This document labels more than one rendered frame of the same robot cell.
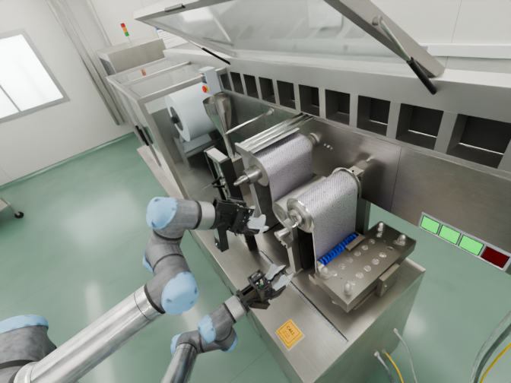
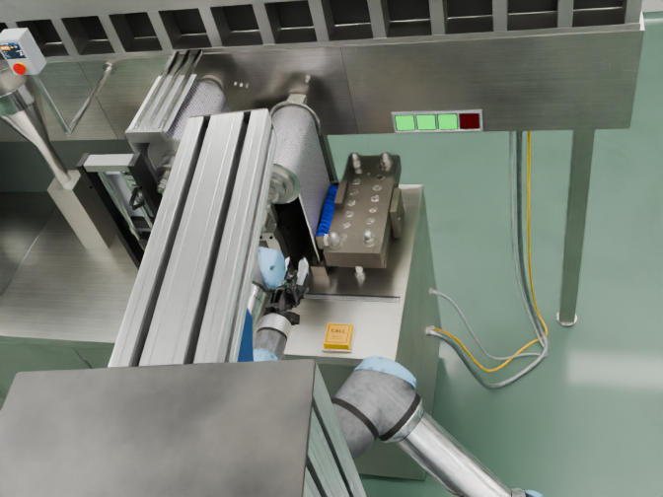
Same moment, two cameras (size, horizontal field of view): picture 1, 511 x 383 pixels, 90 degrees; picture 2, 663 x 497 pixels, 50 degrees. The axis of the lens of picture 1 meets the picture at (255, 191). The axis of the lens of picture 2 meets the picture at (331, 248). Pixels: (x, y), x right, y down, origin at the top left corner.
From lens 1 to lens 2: 1.02 m
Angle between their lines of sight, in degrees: 32
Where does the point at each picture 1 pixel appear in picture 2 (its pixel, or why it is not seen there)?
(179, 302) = (278, 267)
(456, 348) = (497, 289)
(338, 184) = (293, 123)
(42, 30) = not seen: outside the picture
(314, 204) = (285, 158)
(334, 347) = (392, 313)
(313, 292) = (330, 284)
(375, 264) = (377, 200)
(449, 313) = (470, 256)
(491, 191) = (438, 58)
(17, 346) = not seen: hidden behind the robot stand
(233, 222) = not seen: hidden behind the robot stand
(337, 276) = (348, 237)
